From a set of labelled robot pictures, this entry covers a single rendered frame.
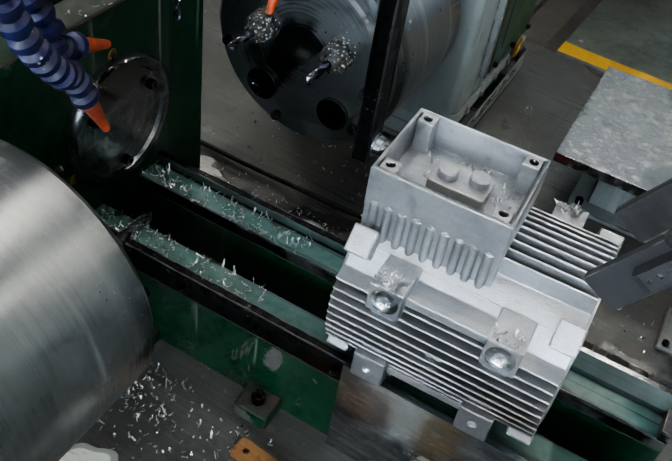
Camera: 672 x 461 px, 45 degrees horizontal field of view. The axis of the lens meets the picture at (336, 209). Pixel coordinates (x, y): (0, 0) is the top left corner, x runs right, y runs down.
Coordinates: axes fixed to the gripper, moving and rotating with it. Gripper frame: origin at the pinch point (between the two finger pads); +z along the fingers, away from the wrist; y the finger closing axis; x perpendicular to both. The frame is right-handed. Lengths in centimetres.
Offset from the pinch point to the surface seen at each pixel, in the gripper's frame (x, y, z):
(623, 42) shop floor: 37, -267, 116
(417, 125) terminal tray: -14.8, -8.8, 14.8
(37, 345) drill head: -22.5, 24.6, 22.8
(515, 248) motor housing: -2.6, -4.1, 12.1
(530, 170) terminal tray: -6.0, -9.1, 9.5
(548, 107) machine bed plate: 3, -74, 44
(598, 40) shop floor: 29, -262, 121
